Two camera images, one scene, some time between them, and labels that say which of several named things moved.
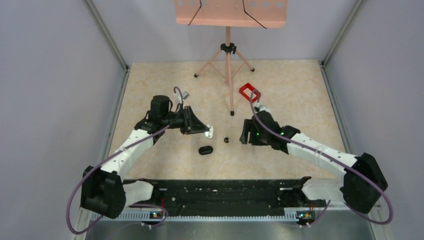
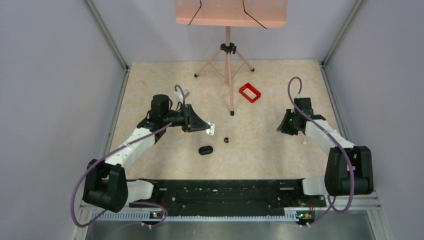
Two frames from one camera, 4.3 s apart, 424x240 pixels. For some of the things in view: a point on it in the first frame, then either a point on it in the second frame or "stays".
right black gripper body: (256, 137) to (288, 125)
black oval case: (205, 150) stays
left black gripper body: (183, 120) stays
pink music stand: (263, 14) stays
